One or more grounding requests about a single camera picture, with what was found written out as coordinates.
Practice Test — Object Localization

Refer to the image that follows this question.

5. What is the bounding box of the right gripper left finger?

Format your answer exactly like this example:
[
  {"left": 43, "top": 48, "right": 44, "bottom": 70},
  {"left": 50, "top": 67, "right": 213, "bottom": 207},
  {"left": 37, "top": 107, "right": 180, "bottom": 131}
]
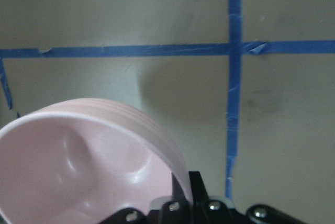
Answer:
[{"left": 101, "top": 171, "right": 208, "bottom": 223}]

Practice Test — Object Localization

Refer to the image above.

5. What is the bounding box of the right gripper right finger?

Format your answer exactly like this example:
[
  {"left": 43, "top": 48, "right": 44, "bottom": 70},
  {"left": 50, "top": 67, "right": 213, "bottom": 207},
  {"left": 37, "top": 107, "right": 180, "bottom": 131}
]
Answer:
[{"left": 245, "top": 204, "right": 335, "bottom": 224}]

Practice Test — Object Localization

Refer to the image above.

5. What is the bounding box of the pink bowl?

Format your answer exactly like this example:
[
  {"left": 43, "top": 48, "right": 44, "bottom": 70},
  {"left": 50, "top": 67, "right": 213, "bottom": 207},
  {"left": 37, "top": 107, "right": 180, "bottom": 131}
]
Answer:
[{"left": 1, "top": 98, "right": 193, "bottom": 223}]

